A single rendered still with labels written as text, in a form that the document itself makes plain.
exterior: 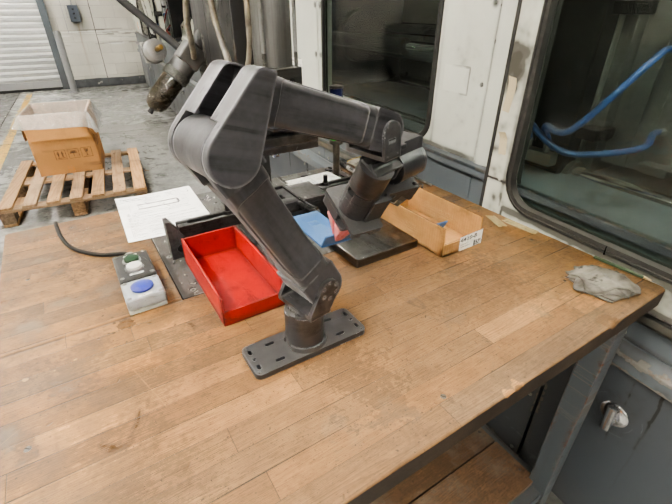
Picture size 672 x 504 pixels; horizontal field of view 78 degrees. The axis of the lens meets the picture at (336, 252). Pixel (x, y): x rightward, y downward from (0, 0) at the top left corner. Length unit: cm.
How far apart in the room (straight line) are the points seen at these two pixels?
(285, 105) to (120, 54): 967
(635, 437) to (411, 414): 78
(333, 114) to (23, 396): 59
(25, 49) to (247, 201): 966
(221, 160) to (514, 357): 54
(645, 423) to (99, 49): 989
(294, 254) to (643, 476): 106
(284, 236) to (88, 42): 963
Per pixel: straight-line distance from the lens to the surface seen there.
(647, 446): 130
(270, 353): 68
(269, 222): 51
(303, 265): 57
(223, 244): 96
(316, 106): 51
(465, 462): 143
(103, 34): 1009
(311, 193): 103
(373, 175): 63
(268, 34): 91
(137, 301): 83
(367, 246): 93
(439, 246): 94
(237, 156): 44
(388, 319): 75
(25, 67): 1011
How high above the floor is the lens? 138
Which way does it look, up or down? 31 degrees down
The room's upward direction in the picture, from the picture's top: straight up
